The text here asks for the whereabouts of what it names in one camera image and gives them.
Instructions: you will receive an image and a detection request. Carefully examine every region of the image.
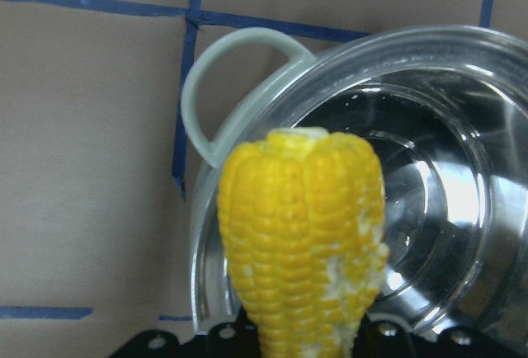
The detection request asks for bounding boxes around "yellow corn cob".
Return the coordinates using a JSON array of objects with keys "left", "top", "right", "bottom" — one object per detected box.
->
[{"left": 217, "top": 128, "right": 389, "bottom": 357}]

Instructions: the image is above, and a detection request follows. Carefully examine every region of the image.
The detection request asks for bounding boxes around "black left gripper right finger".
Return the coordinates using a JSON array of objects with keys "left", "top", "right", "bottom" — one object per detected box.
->
[{"left": 351, "top": 315, "right": 413, "bottom": 358}]

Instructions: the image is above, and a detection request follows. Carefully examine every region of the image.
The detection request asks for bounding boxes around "pale green steel pot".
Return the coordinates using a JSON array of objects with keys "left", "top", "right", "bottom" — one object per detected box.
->
[{"left": 181, "top": 26, "right": 527, "bottom": 354}]

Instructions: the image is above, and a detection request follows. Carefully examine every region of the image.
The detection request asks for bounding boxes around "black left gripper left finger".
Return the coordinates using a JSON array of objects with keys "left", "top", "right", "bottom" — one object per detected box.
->
[{"left": 205, "top": 312, "right": 262, "bottom": 358}]

